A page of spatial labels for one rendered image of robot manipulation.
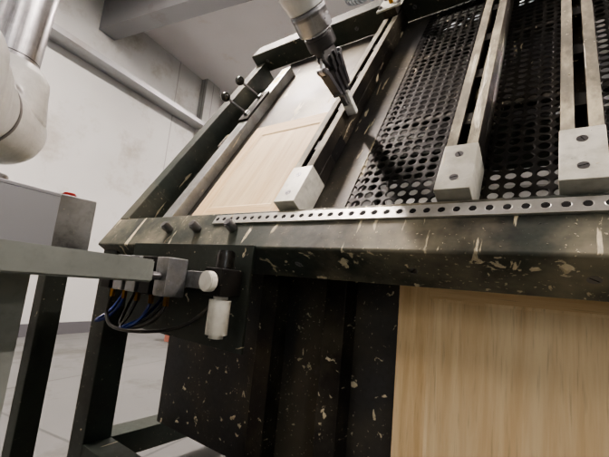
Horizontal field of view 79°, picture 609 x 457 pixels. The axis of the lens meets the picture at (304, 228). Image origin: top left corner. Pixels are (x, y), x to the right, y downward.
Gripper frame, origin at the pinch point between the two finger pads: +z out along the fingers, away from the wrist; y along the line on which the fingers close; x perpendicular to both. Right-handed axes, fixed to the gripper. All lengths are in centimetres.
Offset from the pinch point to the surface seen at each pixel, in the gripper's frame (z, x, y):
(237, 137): 5, 53, 5
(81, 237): -6, 70, -55
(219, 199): 6.6, 38.4, -28.6
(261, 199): 6.8, 19.8, -30.1
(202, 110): 97, 399, 288
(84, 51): -43, 354, 168
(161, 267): -2, 26, -61
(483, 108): 1.6, -36.1, -13.8
